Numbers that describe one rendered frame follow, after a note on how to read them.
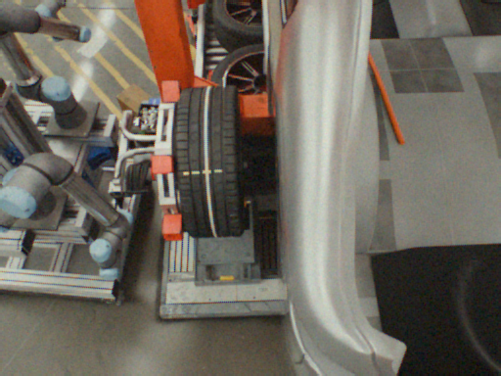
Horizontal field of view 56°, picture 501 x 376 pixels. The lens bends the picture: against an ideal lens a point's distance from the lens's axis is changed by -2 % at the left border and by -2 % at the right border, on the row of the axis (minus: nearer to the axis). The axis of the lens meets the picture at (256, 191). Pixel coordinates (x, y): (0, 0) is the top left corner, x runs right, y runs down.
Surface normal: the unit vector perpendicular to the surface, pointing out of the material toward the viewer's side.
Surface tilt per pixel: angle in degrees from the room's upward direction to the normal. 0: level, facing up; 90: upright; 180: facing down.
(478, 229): 19
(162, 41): 90
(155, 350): 0
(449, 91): 1
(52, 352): 0
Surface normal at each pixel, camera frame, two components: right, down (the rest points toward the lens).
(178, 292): -0.03, -0.52
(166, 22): 0.03, 0.85
